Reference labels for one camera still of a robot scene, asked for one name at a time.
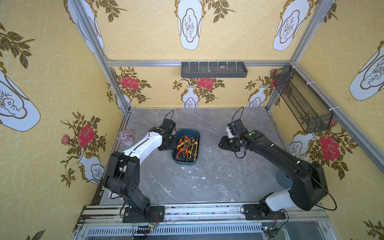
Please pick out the orange black pliers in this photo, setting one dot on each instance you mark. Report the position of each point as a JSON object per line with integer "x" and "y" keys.
{"x": 183, "y": 149}

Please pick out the grey wall shelf tray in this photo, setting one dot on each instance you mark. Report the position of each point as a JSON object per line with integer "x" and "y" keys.
{"x": 213, "y": 69}

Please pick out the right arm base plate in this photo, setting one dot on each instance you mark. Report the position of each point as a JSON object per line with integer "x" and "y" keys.
{"x": 263, "y": 211}

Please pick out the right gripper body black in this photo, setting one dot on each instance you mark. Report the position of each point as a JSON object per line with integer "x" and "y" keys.
{"x": 226, "y": 143}

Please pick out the black wire mesh basket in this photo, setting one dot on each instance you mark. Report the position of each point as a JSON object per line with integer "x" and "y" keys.
{"x": 312, "y": 114}

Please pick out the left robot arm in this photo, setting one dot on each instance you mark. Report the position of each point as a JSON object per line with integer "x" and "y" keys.
{"x": 122, "y": 175}

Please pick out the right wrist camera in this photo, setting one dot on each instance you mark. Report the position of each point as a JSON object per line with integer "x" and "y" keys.
{"x": 236, "y": 129}

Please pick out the teal plastic storage box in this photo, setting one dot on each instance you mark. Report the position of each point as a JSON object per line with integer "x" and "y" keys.
{"x": 192, "y": 134}

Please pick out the aluminium front rail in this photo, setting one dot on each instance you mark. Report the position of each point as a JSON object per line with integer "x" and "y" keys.
{"x": 203, "y": 219}

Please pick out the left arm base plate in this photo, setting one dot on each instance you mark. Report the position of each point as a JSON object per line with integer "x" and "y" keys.
{"x": 154, "y": 215}

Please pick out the yellow black pliers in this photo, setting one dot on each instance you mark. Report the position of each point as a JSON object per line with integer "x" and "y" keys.
{"x": 194, "y": 149}

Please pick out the pink flower pot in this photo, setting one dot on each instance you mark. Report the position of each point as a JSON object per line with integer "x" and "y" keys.
{"x": 125, "y": 137}

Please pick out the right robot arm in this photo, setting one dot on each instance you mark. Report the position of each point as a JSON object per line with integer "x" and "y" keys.
{"x": 309, "y": 185}

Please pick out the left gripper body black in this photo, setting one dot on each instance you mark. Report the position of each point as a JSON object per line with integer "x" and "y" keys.
{"x": 167, "y": 145}

